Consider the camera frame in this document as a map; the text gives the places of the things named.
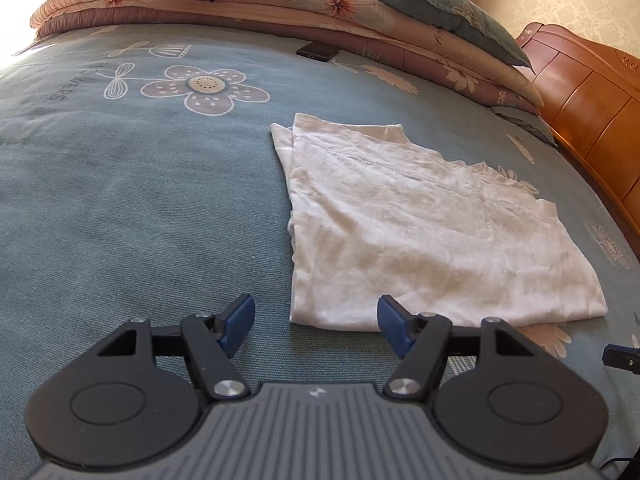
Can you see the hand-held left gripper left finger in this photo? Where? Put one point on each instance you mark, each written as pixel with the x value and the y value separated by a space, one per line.
pixel 237 322

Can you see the blue floral bed sheet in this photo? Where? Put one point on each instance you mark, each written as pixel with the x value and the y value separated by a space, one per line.
pixel 125 185

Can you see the flat blue-grey pillow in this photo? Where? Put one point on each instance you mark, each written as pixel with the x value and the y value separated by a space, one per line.
pixel 525 125

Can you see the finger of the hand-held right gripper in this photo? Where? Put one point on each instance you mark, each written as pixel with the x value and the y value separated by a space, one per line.
pixel 620 358

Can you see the folded pink floral quilt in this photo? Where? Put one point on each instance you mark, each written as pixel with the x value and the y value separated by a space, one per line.
pixel 300 5

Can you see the white printed long-sleeve shirt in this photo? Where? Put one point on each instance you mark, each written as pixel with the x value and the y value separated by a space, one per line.
pixel 425 220

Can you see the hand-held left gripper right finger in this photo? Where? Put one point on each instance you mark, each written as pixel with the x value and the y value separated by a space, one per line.
pixel 395 327

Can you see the plump blue-grey floral pillow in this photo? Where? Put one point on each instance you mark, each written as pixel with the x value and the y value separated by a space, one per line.
pixel 440 5

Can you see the black smartphone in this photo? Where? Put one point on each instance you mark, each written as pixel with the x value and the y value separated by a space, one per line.
pixel 317 52

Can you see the wooden headboard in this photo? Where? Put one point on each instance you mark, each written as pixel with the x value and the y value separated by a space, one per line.
pixel 590 110

